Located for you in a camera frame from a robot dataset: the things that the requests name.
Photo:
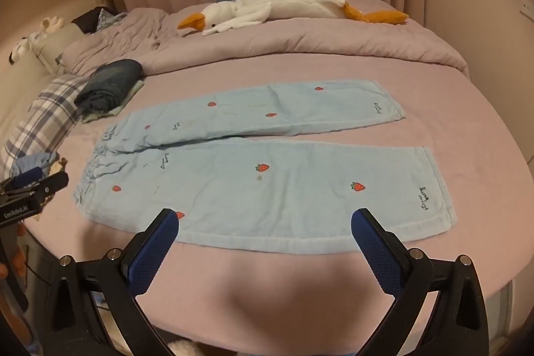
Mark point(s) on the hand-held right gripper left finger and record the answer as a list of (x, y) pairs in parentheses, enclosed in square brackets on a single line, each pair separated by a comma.
[(154, 256)]

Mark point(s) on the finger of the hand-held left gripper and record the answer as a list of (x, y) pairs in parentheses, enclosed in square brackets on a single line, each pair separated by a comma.
[(29, 176), (52, 185)]

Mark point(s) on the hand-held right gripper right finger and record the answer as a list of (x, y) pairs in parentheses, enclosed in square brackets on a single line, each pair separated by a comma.
[(375, 256)]

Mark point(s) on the light blue strawberry pants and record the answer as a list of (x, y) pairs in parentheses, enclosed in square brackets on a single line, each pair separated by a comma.
[(292, 193)]

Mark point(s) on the crumpled blue cloth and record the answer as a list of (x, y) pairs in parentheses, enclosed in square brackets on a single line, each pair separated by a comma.
[(31, 161)]

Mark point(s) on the beige patterned item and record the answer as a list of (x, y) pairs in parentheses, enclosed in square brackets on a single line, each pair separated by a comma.
[(60, 165)]

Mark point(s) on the plaid pillow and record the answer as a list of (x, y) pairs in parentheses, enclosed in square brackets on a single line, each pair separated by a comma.
[(41, 114)]

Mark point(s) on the white fluffy item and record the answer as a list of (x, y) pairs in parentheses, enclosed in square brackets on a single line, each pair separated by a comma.
[(183, 348)]

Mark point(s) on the folded pale green cloth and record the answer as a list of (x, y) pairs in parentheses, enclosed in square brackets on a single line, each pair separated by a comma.
[(125, 99)]

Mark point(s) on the folded dark blue jeans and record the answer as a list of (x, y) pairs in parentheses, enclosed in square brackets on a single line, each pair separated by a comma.
[(112, 83)]

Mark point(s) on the small white plush toy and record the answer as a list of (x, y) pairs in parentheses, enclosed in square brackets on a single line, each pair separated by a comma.
[(31, 41)]

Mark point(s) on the grey green pillow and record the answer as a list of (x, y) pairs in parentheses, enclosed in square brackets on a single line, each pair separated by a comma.
[(56, 43)]

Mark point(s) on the dark clothes pile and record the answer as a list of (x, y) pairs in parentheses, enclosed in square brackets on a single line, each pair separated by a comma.
[(94, 19)]

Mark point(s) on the lilac quilt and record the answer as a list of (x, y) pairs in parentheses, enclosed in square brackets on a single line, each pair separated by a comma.
[(292, 43)]

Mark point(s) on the white wall socket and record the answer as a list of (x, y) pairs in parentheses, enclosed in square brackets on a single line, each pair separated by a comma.
[(525, 7)]

